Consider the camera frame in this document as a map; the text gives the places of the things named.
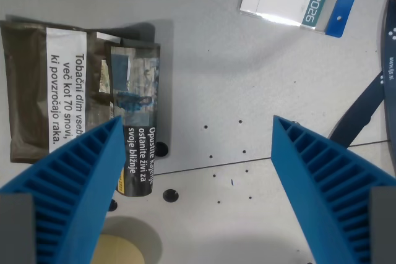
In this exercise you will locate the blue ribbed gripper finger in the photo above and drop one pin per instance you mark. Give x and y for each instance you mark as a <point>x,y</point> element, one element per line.
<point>325,183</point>
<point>77,180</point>

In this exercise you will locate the olive brown tobacco pouch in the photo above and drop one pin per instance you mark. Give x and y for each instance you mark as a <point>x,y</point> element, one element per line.
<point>28,91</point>

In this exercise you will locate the pale yellow round disc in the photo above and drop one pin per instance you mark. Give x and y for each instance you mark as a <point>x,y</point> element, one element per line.
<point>122,251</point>

